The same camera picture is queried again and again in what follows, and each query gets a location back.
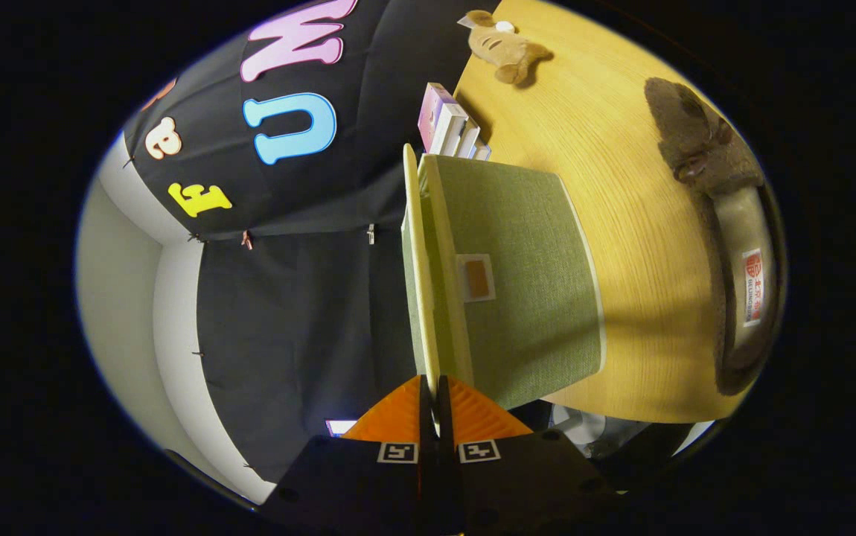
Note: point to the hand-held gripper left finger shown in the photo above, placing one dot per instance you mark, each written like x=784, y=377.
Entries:
x=368, y=484

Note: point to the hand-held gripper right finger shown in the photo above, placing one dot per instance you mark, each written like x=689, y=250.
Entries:
x=517, y=484

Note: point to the green fabric storage box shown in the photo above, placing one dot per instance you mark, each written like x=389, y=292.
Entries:
x=525, y=298

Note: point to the brown fuzzy shoe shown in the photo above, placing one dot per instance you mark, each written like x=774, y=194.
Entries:
x=696, y=141

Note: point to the blue cover book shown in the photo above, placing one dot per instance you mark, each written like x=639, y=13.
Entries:
x=482, y=152

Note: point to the white cover book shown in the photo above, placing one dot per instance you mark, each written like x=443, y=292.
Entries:
x=454, y=130

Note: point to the pink cover book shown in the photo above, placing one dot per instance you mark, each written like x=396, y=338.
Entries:
x=432, y=112

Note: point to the tan plush fish toy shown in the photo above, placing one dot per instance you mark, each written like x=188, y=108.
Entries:
x=502, y=48

